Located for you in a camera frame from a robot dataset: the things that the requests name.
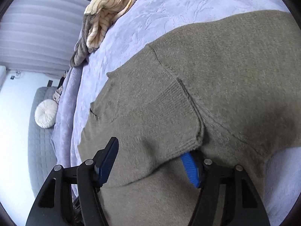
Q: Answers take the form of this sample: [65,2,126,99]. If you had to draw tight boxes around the grey quilted sofa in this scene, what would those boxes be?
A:
[27,87,57,196]

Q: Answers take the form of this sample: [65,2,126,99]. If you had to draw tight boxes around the beige patterned cloth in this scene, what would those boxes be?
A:
[52,86,63,104]

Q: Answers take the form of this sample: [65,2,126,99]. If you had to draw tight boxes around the cream striped fleece garment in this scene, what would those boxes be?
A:
[82,0,137,53]

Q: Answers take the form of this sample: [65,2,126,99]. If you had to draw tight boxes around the white round pleated cushion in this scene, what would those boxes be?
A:
[34,99,58,129]

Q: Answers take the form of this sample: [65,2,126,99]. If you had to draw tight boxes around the lavender embossed bed blanket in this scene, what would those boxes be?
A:
[54,0,300,225]

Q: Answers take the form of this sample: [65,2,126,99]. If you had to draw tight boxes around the olive brown knit sweater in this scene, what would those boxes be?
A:
[78,10,300,225]

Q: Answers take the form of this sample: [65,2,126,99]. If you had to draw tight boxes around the grey pleated curtain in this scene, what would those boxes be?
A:
[1,0,91,76]

